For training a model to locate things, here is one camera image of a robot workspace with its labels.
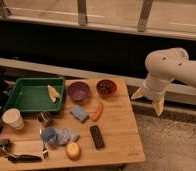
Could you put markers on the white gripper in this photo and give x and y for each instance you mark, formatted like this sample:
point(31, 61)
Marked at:
point(153, 88)

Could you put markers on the black eraser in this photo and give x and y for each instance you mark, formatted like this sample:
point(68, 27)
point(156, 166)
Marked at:
point(97, 137)

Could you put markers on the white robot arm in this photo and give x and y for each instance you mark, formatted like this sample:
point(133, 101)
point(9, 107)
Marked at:
point(163, 67)

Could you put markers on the red bowl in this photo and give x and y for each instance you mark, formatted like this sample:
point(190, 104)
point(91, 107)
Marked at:
point(106, 88)

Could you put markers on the purple bowl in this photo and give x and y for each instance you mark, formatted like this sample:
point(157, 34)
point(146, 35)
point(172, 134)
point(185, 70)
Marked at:
point(78, 91)

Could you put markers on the orange carrot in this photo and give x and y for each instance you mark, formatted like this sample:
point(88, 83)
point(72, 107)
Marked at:
point(97, 114)

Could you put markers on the wooden table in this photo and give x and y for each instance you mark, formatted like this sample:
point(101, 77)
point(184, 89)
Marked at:
point(117, 125)

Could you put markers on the blue sponge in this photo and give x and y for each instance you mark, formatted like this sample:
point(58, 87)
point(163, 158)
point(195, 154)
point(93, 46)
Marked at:
point(79, 113)

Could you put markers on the yellow apple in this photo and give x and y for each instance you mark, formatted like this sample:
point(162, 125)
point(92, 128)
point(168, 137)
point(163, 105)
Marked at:
point(73, 150)

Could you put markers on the yellow banana piece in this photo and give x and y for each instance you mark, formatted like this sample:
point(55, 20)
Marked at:
point(53, 94)

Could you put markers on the blue cloth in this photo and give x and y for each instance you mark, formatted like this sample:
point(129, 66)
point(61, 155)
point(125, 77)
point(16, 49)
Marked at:
point(61, 136)

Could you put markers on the small metal cup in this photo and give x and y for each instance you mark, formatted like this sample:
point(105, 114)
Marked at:
point(44, 118)

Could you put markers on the green plastic tray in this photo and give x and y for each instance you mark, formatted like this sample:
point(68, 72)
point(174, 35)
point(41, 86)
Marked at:
point(30, 95)

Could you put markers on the white paper cup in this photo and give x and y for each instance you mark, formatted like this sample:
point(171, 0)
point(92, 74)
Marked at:
point(13, 118)

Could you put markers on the black handled tool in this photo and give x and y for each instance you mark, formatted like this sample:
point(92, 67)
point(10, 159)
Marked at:
point(23, 158)

